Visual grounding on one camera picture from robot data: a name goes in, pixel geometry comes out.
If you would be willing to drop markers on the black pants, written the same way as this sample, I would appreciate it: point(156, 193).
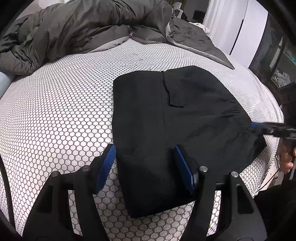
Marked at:
point(187, 107)

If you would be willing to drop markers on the white wardrobe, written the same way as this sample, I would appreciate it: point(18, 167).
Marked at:
point(236, 27)

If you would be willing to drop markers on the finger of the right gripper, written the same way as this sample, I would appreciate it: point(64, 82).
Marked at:
point(273, 129)

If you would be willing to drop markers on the dark shelving unit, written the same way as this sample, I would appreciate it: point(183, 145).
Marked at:
point(274, 60)

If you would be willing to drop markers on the dark grey duvet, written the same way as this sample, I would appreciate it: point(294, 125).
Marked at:
point(78, 27)

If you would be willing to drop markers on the white crumpled cloth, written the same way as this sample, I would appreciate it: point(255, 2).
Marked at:
point(203, 27)

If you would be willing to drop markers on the white chair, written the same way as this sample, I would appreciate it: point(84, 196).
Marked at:
point(177, 9)

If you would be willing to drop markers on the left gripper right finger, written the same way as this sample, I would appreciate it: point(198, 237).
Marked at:
point(239, 217)

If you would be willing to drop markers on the white honeycomb mattress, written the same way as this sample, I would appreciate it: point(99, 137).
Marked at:
point(59, 118)

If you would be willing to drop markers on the person's right hand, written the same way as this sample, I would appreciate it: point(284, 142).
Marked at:
point(287, 154)

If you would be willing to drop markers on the light blue pillow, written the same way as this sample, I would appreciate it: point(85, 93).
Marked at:
point(5, 82)

